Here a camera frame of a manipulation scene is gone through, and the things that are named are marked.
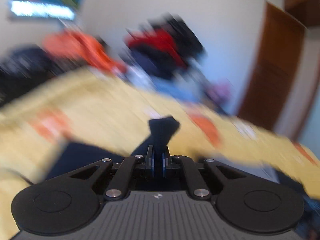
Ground light blue folded cloth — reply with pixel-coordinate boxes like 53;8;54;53
151;77;201;103

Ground dark navy clothes pile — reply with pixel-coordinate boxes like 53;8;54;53
129;48;190;80

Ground navy blue small garment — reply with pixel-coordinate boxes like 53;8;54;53
45;116;180;180

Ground yellow floral bed quilt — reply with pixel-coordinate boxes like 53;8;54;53
1;68;319;239

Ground brown wooden door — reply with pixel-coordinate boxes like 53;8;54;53
238;3;305;131

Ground orange plastic bag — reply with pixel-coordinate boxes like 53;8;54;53
42;29;127;73

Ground black clothes pile top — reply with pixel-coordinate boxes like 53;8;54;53
147;12;206;62

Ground red garment on pile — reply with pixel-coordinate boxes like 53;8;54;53
124;29;187;68

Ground purple plastic bag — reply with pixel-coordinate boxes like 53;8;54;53
206;80;232;108

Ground dark clothes at bedside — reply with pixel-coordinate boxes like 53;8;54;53
1;45;64;106

